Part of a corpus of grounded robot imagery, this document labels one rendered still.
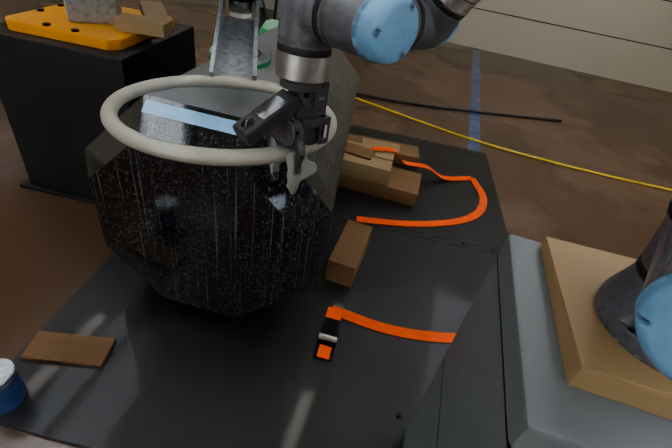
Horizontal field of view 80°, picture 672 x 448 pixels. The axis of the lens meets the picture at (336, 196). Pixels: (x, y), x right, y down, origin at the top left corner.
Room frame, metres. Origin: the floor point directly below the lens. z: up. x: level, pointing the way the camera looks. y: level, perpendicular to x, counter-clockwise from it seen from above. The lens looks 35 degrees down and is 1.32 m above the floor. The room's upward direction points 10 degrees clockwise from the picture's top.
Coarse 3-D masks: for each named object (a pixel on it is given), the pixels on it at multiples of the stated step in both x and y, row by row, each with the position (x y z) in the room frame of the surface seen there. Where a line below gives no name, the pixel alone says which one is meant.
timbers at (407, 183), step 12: (396, 156) 2.34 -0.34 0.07; (408, 156) 2.34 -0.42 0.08; (396, 168) 2.13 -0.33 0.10; (348, 180) 1.94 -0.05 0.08; (360, 180) 1.93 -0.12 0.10; (396, 180) 1.99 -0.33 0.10; (408, 180) 2.01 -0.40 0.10; (360, 192) 1.93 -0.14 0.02; (372, 192) 1.92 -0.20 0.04; (384, 192) 1.91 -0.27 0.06; (396, 192) 1.90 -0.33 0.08; (408, 192) 1.89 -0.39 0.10; (408, 204) 1.88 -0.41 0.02
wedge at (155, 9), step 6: (144, 6) 1.94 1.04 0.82; (150, 6) 1.96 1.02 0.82; (156, 6) 1.98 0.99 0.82; (162, 6) 2.00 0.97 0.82; (144, 12) 1.89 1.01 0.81; (150, 12) 1.91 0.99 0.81; (156, 12) 1.92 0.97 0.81; (162, 12) 1.94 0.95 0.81; (162, 18) 1.89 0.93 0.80; (168, 18) 1.90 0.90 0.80
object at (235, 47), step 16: (224, 0) 1.38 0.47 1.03; (256, 0) 1.40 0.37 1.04; (224, 16) 1.34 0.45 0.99; (256, 16) 1.31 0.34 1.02; (224, 32) 1.26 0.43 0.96; (240, 32) 1.28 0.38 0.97; (256, 32) 1.22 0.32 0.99; (224, 48) 1.18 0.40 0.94; (240, 48) 1.20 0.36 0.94; (256, 48) 1.15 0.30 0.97; (224, 64) 1.11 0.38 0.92; (240, 64) 1.13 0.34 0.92; (256, 64) 1.08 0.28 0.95
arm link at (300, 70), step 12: (276, 60) 0.65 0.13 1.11; (288, 60) 0.63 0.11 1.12; (300, 60) 0.63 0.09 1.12; (312, 60) 0.63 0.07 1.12; (324, 60) 0.65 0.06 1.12; (276, 72) 0.65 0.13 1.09; (288, 72) 0.63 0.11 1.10; (300, 72) 0.63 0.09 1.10; (312, 72) 0.63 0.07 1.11; (324, 72) 0.65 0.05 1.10; (312, 84) 0.64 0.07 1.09
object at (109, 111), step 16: (160, 80) 0.91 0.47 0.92; (176, 80) 0.94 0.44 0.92; (192, 80) 0.97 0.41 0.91; (208, 80) 0.99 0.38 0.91; (224, 80) 1.01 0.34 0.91; (240, 80) 1.02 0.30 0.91; (256, 80) 1.03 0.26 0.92; (112, 96) 0.75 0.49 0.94; (128, 96) 0.80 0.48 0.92; (112, 112) 0.67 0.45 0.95; (112, 128) 0.62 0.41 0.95; (128, 128) 0.61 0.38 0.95; (336, 128) 0.81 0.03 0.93; (128, 144) 0.59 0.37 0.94; (144, 144) 0.58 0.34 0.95; (160, 144) 0.58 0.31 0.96; (176, 144) 0.58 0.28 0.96; (320, 144) 0.71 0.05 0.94; (176, 160) 0.57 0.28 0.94; (192, 160) 0.57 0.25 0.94; (208, 160) 0.57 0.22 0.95; (224, 160) 0.58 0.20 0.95; (240, 160) 0.59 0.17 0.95; (256, 160) 0.60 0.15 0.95; (272, 160) 0.61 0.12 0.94
